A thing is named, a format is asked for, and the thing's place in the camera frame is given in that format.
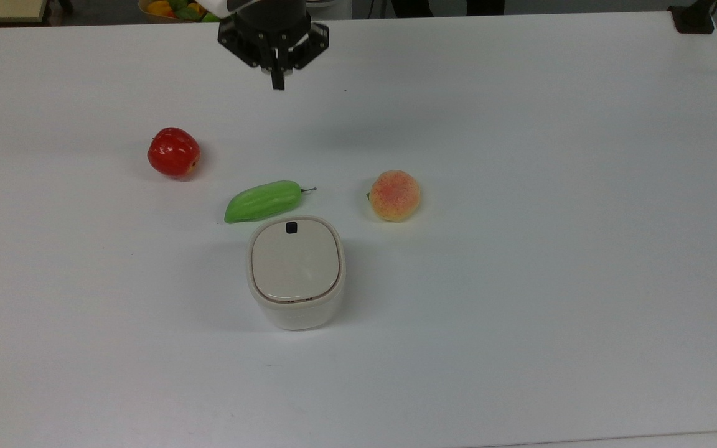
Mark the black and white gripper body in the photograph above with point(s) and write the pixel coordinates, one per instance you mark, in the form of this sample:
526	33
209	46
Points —
253	46

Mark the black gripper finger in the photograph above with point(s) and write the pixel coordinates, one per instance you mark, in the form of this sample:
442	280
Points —
281	71
274	70

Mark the beige garbage bin with lid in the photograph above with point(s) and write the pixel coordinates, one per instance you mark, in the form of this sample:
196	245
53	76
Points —
296	280

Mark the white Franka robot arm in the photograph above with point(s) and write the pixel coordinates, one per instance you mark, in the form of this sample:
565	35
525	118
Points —
224	6

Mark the bowl of toy fruit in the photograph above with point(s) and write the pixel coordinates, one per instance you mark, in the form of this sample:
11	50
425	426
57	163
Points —
165	9

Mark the red toy apple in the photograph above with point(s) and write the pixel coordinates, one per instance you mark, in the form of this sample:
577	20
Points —
173	152

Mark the green toy gourd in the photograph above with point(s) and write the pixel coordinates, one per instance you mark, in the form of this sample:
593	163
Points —
262	201

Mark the orange pink toy peach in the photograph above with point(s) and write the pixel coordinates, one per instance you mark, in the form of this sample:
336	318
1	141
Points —
394	195

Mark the black chair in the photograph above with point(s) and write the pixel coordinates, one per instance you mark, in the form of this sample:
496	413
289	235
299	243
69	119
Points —
445	6

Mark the black clamp camera pole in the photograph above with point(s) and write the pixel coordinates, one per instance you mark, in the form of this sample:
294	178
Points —
693	18

